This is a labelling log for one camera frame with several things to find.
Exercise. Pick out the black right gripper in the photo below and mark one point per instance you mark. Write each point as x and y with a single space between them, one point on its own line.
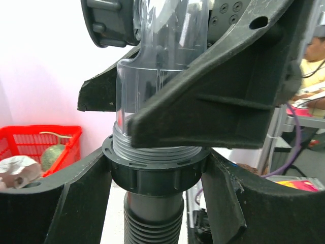
222 15

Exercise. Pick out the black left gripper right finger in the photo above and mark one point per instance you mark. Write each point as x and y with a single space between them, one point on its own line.
243 207

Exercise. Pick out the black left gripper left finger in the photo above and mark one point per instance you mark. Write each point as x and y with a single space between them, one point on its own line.
68 206

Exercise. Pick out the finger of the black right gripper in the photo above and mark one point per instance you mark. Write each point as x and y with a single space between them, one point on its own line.
98 93
227 96

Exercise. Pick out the brown item in white cup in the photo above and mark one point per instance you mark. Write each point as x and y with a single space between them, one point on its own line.
249 168

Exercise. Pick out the green netted melon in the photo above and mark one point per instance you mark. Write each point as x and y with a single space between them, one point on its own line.
52 153

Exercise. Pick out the crumpled grey paper bag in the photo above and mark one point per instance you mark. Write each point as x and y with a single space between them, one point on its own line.
19 171

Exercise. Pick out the orange yellow snack box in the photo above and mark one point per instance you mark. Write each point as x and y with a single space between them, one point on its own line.
303 185

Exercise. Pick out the red plastic basket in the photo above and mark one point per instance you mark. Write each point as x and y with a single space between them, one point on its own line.
33 140

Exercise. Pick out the person in yellow shirt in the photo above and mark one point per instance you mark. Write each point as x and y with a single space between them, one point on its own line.
312 67

